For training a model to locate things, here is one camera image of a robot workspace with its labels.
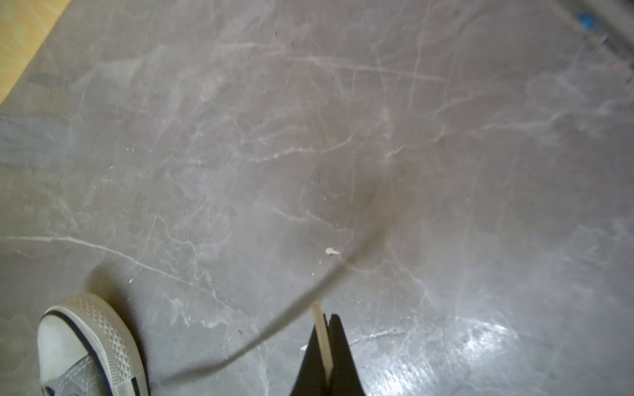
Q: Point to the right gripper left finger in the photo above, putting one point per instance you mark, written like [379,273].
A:
[311,377]

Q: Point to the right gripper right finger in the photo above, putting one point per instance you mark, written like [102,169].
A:
[344,380]

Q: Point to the white shoelace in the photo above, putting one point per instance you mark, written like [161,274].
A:
[323,338]

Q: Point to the grey canvas sneaker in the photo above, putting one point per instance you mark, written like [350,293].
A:
[85,348]

